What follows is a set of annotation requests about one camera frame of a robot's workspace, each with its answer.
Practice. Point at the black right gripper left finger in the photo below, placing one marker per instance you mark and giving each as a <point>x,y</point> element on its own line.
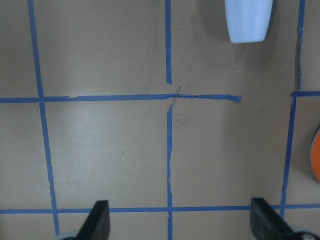
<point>97,224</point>

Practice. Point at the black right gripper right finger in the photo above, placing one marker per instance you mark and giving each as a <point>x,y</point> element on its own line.
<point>266,224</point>

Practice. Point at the light blue cup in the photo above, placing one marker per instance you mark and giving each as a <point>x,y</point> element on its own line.
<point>247,20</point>

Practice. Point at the orange can with grey lid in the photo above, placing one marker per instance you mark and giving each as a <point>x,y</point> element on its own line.
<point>315,155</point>

